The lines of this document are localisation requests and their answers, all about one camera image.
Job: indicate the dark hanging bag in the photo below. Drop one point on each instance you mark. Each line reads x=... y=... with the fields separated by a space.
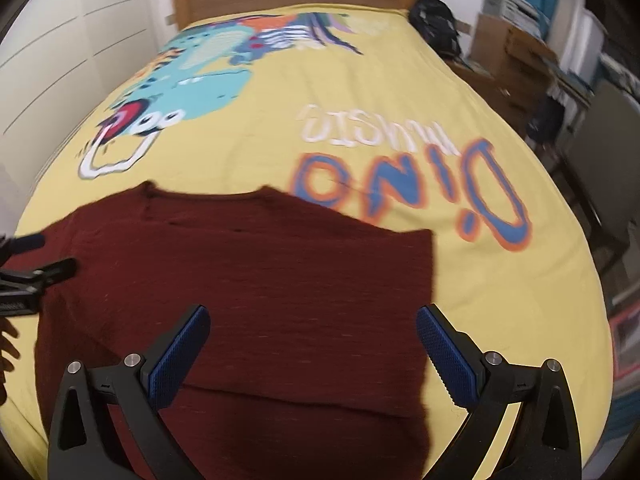
x=545 y=120

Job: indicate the yellow dinosaur printed bedspread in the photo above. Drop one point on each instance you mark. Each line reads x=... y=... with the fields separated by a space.
x=350 y=85

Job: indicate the maroon knit sweater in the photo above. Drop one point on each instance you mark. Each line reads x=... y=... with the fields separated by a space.
x=250 y=285

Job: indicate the white printer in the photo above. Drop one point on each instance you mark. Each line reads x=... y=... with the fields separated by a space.
x=510 y=7

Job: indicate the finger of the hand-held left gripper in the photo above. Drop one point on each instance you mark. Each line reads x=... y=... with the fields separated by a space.
x=45 y=274
x=25 y=242

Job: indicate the person's left hand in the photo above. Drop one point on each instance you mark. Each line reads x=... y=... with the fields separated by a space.
x=7 y=350

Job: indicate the pink picture frame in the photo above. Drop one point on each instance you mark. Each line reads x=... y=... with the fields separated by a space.
x=625 y=340

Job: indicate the black backpack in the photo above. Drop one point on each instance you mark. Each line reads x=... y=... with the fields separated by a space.
x=435 y=22

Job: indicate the white wardrobe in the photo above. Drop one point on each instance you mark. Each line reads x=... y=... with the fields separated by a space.
x=60 y=50

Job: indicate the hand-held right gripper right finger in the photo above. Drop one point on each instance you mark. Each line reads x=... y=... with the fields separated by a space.
x=447 y=355

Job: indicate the grey-backed dark wooden chair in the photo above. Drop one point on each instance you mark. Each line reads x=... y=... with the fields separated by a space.
x=600 y=150

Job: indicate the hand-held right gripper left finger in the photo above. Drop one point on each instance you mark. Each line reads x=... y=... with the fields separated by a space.
x=172 y=360

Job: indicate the wooden dresser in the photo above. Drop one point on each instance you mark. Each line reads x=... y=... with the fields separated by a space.
x=515 y=60

